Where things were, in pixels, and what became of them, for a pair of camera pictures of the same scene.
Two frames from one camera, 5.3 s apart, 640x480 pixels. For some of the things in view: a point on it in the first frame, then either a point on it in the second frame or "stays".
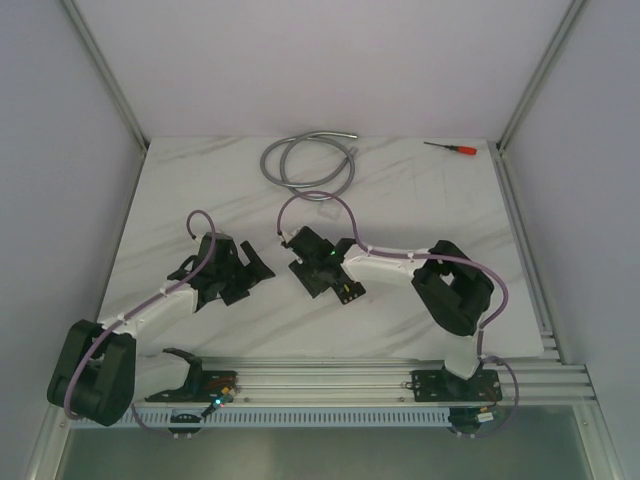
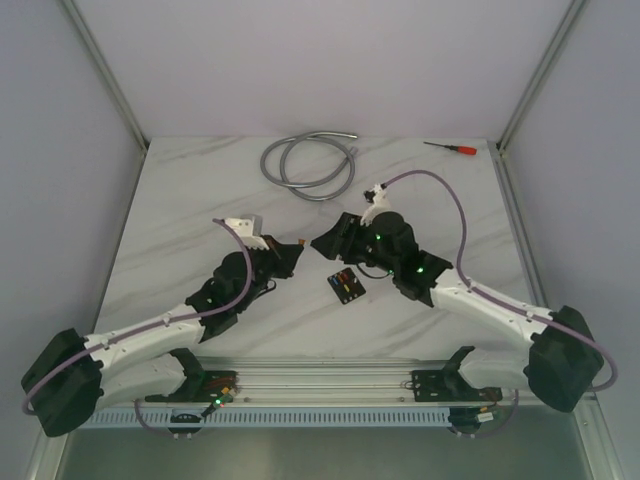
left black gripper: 241,279 to 275,255
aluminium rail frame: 364,381 stays
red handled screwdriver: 468,150 stays
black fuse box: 348,290 stays
